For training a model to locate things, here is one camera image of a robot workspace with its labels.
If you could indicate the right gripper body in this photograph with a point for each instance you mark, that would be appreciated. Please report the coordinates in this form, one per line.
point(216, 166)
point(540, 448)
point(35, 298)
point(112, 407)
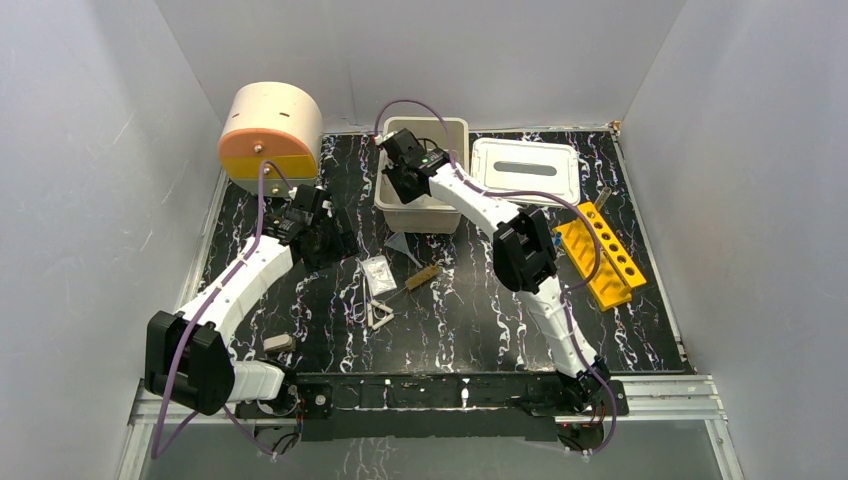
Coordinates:
point(395, 176)

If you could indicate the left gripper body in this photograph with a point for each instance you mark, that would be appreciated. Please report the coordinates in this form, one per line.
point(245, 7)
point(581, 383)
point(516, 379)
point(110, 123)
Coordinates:
point(332, 241)

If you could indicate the clear plastic funnel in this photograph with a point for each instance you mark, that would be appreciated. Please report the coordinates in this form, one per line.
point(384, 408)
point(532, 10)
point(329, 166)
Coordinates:
point(398, 242)

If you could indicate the white paper tag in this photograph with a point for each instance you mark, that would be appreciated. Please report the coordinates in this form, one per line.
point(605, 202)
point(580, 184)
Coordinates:
point(379, 277)

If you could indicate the white clay triangle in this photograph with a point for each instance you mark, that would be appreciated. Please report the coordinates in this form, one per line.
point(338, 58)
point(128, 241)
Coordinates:
point(378, 314)

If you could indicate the clear glass test tube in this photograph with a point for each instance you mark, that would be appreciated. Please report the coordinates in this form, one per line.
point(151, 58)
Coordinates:
point(602, 198)

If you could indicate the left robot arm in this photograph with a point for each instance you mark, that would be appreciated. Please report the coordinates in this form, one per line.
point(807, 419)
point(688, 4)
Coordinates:
point(187, 358)

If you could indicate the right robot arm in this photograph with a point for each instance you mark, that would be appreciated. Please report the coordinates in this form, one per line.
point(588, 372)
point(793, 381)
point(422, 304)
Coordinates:
point(523, 259)

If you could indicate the beige plastic bin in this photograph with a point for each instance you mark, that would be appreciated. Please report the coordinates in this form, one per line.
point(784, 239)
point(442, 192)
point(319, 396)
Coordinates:
point(426, 214)

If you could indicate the white bin lid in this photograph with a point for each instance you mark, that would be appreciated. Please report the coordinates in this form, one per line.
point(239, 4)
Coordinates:
point(503, 165)

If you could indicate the small beige stopper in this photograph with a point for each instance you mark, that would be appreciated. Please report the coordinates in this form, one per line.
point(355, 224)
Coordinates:
point(279, 344)

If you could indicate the round beige drawer cabinet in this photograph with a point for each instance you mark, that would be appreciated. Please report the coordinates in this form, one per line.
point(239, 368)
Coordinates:
point(272, 138)

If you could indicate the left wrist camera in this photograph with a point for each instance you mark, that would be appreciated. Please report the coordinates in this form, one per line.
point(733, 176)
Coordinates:
point(324, 211)

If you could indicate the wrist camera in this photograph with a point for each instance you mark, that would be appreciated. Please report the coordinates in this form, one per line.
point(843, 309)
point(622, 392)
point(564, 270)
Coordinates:
point(324, 211)
point(386, 141)

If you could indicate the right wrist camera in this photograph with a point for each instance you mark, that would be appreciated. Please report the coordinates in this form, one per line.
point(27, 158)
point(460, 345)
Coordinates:
point(386, 141)

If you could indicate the black base frame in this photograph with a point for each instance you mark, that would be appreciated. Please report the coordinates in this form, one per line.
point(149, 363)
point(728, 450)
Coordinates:
point(535, 406)

